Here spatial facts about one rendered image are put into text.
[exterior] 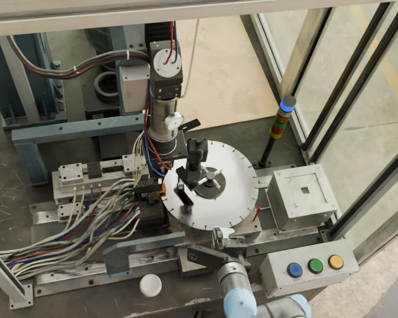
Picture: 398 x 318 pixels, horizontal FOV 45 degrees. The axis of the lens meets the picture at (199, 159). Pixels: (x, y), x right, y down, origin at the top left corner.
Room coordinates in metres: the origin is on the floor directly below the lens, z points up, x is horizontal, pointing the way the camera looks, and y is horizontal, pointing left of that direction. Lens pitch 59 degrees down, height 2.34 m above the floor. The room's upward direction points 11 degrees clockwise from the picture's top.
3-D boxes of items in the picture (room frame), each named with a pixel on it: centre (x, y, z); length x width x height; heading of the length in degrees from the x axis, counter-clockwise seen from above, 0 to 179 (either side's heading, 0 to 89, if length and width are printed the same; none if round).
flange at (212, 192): (0.74, -0.05, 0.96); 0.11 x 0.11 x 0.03
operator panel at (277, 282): (0.56, -0.42, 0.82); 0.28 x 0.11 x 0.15; 112
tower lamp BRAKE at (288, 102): (0.97, -0.24, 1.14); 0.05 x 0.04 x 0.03; 22
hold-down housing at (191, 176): (0.69, 0.01, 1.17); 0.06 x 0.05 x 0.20; 103
